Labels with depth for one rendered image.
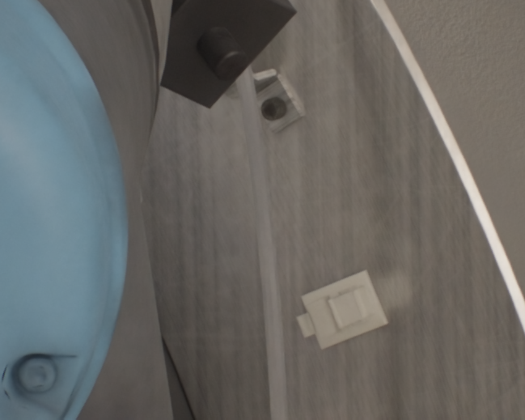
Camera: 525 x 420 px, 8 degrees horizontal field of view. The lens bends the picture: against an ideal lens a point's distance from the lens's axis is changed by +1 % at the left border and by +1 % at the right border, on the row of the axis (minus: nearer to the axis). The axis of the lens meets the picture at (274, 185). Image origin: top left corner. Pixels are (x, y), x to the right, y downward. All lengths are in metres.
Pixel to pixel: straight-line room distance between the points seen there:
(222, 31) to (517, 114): 0.18
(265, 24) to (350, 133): 0.18
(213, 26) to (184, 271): 0.23
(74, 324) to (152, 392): 0.05
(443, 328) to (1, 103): 0.47
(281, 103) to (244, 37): 0.18
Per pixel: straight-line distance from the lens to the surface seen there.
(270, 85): 1.02
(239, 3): 0.83
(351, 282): 1.02
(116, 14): 0.63
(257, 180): 0.99
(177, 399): 1.05
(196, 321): 1.05
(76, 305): 0.56
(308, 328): 1.02
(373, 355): 1.03
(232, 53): 0.83
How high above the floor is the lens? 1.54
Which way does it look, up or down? 9 degrees down
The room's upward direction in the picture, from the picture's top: 2 degrees counter-clockwise
